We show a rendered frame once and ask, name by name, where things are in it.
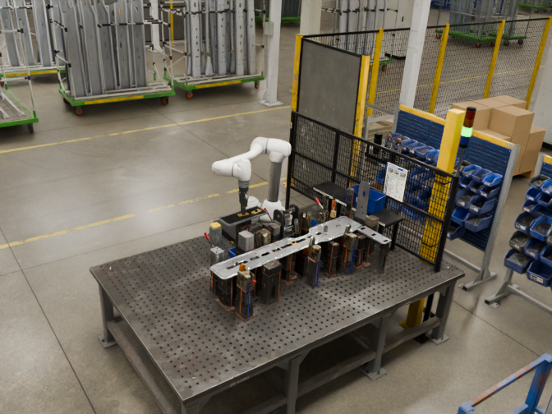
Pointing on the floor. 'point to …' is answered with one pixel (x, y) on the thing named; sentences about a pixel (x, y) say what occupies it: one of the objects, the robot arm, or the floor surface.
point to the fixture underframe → (287, 387)
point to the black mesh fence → (370, 188)
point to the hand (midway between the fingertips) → (242, 209)
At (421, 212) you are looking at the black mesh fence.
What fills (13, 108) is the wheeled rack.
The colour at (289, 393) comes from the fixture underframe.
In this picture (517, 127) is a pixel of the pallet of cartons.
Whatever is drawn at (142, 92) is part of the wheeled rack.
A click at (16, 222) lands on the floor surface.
